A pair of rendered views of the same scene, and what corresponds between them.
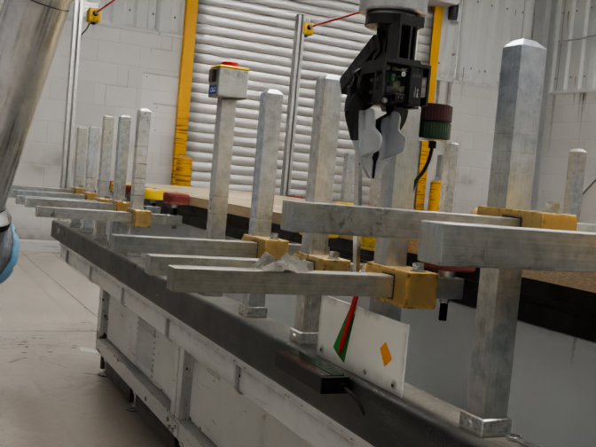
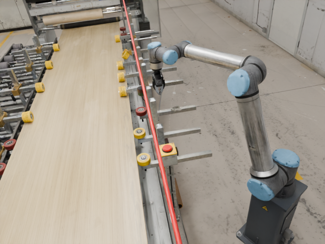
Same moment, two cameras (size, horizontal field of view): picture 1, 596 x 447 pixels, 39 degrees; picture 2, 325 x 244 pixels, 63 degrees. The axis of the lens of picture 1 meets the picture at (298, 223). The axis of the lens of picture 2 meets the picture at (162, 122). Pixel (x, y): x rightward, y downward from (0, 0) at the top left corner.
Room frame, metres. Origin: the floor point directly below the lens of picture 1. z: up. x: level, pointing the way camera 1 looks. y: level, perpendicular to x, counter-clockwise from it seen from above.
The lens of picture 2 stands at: (2.69, 0.45, 2.00)
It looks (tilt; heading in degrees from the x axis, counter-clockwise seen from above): 37 degrees down; 199
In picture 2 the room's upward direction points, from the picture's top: 6 degrees counter-clockwise
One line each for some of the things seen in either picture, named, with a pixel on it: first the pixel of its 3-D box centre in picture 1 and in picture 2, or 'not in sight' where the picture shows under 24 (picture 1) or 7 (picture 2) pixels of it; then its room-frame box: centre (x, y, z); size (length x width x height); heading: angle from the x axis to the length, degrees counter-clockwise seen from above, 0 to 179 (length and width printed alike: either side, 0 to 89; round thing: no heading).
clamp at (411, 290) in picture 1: (397, 283); not in sight; (1.19, -0.15, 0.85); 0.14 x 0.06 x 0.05; 25
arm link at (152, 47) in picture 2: not in sight; (155, 52); (1.11, -0.10, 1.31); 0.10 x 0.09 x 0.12; 56
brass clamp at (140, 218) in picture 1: (137, 217); not in sight; (2.55, 0.49, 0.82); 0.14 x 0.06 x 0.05; 25
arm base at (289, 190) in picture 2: not in sight; (279, 180); (1.47, 0.75, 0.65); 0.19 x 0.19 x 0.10
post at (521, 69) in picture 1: (504, 244); (147, 91); (0.99, -0.25, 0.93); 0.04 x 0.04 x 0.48; 25
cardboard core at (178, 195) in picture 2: not in sight; (174, 192); (1.24, -0.01, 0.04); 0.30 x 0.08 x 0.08; 25
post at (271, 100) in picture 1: (262, 209); (163, 157); (1.66, 0.07, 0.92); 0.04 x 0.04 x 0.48; 25
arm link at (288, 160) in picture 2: not in sight; (283, 166); (1.48, 0.75, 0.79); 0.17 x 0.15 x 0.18; 146
